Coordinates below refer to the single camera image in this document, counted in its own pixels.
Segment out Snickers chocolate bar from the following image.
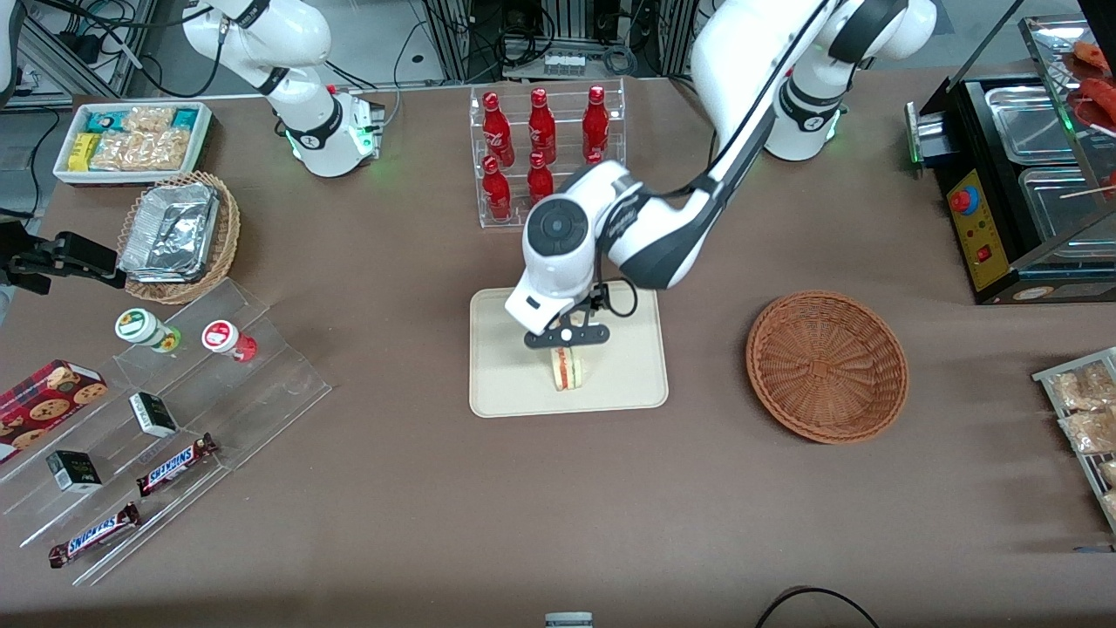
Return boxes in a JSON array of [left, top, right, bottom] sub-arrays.
[[136, 433, 218, 498], [48, 502, 141, 569]]

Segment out black food warmer cabinet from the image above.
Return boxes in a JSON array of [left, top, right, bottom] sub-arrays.
[[905, 0, 1116, 305]]

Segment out clear bag of crackers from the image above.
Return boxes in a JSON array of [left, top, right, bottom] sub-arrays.
[[139, 129, 192, 172], [90, 131, 146, 173], [124, 106, 176, 134]]

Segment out green lid white cup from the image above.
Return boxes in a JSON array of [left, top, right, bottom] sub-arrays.
[[114, 308, 182, 354]]

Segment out stack of foil trays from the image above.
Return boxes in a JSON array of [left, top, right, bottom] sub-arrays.
[[119, 182, 220, 283]]

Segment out white rectangular snack bin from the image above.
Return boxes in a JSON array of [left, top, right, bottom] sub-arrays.
[[53, 101, 214, 188]]

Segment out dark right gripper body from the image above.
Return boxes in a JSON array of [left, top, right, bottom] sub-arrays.
[[0, 222, 56, 296]]

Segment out black floor cable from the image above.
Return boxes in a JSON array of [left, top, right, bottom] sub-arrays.
[[753, 586, 882, 628]]

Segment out orange fried food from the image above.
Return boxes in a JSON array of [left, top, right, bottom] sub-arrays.
[[1071, 39, 1115, 72]]

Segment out small black box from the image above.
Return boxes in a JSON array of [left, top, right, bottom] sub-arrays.
[[45, 449, 103, 495], [128, 392, 179, 439]]

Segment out red tartan cookie box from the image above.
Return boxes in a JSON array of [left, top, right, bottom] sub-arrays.
[[0, 358, 109, 464]]

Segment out red lid white cup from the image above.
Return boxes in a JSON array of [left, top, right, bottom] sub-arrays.
[[201, 319, 258, 363]]

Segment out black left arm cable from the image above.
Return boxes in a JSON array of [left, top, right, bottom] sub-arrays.
[[595, 0, 838, 320]]

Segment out tray of packaged snacks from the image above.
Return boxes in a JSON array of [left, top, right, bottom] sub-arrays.
[[1032, 346, 1116, 534]]

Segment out stainless steel pan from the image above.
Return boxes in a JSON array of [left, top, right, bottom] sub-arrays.
[[1017, 164, 1116, 249], [983, 84, 1084, 164]]

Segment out red sausage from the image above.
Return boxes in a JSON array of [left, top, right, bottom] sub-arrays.
[[1079, 77, 1116, 133]]

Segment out beige plastic tray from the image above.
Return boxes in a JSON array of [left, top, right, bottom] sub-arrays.
[[469, 280, 670, 419]]

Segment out brown wicker basket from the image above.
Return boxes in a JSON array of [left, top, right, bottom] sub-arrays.
[[745, 290, 909, 445]]

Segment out clear acrylic bottle rack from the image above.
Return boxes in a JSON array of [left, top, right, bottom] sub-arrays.
[[469, 78, 627, 229]]

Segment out clear acrylic stepped shelf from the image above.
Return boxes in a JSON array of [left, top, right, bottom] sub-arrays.
[[0, 277, 333, 588]]

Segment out triangular sandwich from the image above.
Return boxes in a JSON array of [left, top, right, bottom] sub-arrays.
[[548, 345, 588, 393]]

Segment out light wicker basket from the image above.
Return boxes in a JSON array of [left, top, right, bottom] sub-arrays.
[[117, 171, 242, 305]]

